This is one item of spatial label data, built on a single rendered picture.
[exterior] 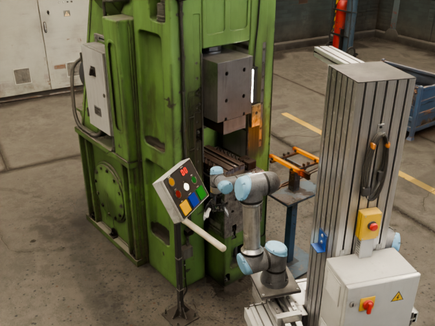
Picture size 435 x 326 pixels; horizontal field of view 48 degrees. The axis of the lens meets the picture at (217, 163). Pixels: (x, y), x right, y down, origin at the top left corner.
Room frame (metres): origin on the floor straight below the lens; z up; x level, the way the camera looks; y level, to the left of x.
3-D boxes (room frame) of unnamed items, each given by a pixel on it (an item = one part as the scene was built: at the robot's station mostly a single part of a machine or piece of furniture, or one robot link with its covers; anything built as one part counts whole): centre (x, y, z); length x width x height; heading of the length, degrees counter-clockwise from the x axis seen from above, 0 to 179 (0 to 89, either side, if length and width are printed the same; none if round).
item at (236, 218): (3.31, -0.02, 0.69); 0.56 x 0.38 x 0.45; 39
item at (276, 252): (2.10, -0.30, 0.98); 0.13 x 0.12 x 0.14; 112
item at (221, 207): (2.51, 0.00, 1.07); 0.09 x 0.08 x 0.12; 14
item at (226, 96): (3.30, -0.02, 1.56); 0.42 x 0.39 x 0.40; 39
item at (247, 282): (3.07, -0.15, 0.01); 0.58 x 0.39 x 0.01; 129
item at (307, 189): (3.31, -0.59, 0.69); 0.40 x 0.30 x 0.02; 126
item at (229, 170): (3.27, 0.01, 0.96); 0.42 x 0.20 x 0.09; 39
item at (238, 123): (3.27, 0.01, 1.32); 0.42 x 0.20 x 0.10; 39
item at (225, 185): (2.43, -0.05, 1.23); 0.11 x 0.11 x 0.08; 22
